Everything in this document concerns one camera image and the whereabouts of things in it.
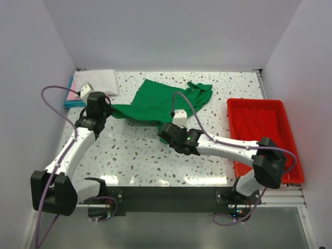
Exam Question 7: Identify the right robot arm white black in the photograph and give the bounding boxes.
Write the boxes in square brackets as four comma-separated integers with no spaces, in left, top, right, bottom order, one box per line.
[157,123,287,202]

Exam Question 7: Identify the folded pink t shirt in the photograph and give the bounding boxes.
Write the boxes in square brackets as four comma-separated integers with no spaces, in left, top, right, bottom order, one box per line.
[66,78,81,101]

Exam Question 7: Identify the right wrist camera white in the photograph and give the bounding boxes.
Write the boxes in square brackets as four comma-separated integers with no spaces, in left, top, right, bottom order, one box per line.
[172,109,187,128]

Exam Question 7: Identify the folded teal t shirt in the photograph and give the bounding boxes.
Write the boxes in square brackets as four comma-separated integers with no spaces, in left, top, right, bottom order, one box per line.
[64,77,86,109]

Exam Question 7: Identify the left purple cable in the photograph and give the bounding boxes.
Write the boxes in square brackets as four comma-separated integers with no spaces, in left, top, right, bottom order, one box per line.
[33,85,84,248]

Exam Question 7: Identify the red plastic bin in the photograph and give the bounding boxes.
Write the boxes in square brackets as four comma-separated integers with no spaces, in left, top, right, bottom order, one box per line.
[226,98,305,184]

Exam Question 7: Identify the red t shirt in bin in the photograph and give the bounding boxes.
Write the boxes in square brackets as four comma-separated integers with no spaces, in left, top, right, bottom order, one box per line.
[232,108,284,148]

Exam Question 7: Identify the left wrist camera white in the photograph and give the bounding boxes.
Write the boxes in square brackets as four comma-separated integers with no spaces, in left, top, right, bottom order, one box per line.
[79,84,94,103]

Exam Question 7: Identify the green t shirt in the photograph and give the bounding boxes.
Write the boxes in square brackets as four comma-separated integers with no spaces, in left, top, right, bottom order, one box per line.
[112,79,213,129]

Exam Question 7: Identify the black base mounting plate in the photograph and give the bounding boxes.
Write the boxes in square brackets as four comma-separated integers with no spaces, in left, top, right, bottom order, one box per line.
[106,186,259,216]

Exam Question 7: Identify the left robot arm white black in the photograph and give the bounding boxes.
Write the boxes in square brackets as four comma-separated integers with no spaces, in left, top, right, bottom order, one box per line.
[31,92,113,216]

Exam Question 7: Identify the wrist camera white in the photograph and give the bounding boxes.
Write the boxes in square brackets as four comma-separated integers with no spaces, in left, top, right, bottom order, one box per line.
[172,109,187,128]
[79,84,94,103]

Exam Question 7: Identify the folded white t shirt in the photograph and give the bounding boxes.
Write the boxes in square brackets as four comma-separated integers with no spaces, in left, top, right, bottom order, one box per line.
[73,70,118,95]

